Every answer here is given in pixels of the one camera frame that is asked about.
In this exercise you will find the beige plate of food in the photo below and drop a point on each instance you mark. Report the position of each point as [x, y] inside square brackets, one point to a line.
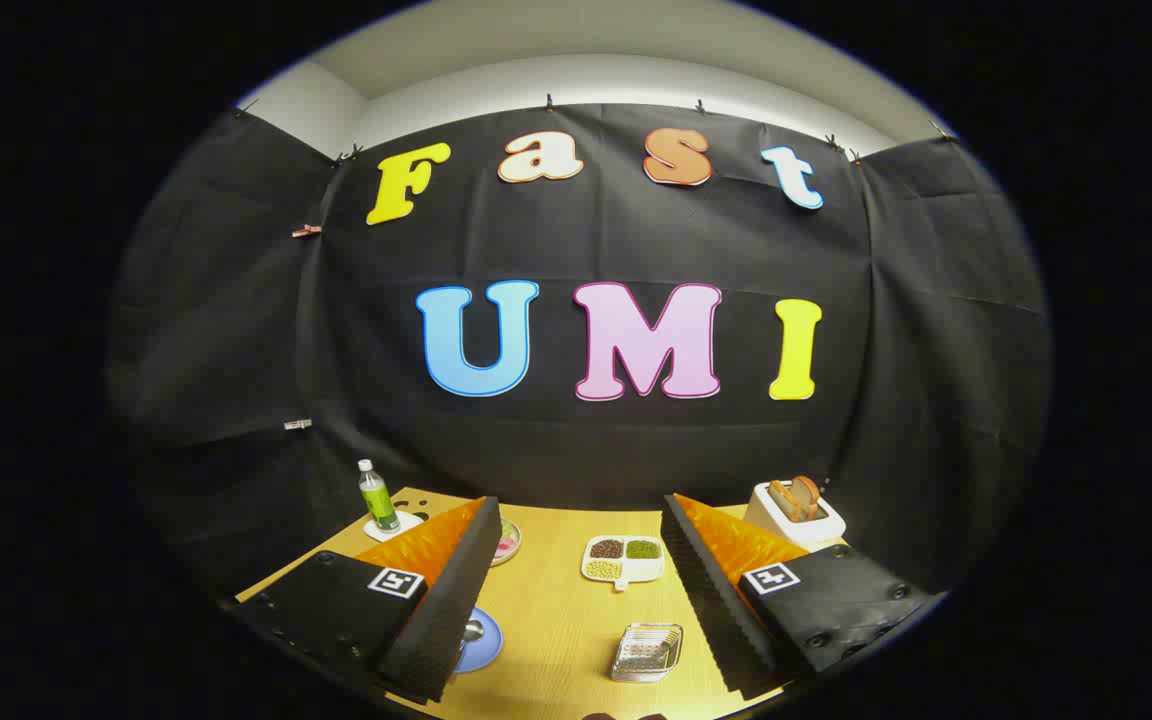
[508, 542]

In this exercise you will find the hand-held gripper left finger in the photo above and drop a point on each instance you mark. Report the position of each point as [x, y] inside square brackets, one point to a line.
[446, 600]

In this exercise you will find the toasted bread slice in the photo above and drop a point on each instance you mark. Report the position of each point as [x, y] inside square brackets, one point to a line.
[784, 498]
[808, 494]

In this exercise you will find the white divided bean dish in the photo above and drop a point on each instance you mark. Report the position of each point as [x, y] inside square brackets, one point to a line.
[626, 560]

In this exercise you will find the white square coaster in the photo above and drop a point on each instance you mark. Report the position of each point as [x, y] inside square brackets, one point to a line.
[408, 522]

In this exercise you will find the green drink bottle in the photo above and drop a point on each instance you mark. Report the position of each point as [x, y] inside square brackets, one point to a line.
[376, 500]

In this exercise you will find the white toaster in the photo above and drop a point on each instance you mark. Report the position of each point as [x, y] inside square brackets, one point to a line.
[816, 530]

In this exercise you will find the pink cloth clip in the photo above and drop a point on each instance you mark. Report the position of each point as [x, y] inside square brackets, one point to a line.
[306, 231]

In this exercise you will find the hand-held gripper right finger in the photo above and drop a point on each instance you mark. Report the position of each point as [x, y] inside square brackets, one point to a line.
[716, 600]

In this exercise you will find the black backdrop cloth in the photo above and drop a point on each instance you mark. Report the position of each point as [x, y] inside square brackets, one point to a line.
[576, 240]

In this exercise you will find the blue plate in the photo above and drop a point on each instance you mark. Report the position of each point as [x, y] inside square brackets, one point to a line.
[488, 650]

